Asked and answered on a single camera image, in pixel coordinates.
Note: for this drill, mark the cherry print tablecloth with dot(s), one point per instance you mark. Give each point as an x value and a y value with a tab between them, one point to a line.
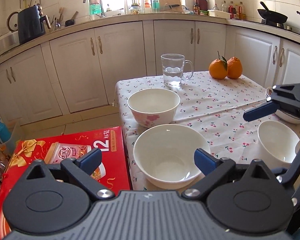
214	108

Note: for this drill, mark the glass mug with water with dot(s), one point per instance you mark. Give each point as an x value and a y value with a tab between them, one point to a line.
173	69

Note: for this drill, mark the white bowl pink flowers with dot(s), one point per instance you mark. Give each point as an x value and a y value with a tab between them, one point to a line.
153	106
165	155

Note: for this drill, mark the white bowl camera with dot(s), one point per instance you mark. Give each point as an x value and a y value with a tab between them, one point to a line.
276	144

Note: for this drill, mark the wooden cutting board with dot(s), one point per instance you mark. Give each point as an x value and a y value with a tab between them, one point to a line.
170	6

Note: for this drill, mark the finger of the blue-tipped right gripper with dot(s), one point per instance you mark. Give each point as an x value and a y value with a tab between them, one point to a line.
216	172

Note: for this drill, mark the white tray on counter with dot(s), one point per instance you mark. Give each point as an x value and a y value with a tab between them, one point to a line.
219	14

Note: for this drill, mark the teal bottle on counter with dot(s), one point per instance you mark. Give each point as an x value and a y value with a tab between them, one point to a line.
155	5

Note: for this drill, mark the white kitchen cabinets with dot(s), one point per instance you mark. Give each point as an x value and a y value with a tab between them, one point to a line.
76	69

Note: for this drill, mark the black wok on stove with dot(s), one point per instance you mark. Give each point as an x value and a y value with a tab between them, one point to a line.
271	17

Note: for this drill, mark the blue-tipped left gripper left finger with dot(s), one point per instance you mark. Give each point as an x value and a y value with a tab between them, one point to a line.
79	172

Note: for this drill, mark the orange with leaf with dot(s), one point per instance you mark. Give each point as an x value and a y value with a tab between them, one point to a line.
218	68

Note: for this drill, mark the white plate with fruit print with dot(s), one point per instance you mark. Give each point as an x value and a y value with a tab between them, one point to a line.
282	115

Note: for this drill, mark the blue thermos on floor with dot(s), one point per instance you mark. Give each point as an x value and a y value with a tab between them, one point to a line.
5	134

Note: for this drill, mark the knife block with knives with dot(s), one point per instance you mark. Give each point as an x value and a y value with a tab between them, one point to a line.
202	4

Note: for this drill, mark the red printed carton box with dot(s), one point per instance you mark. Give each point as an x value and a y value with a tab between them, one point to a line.
112	172

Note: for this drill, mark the black air fryer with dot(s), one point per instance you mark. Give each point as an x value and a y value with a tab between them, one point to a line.
31	24

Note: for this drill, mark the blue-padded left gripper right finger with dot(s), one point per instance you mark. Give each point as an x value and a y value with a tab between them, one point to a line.
261	111

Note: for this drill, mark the bumpy orange behind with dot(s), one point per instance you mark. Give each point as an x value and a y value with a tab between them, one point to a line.
235	68

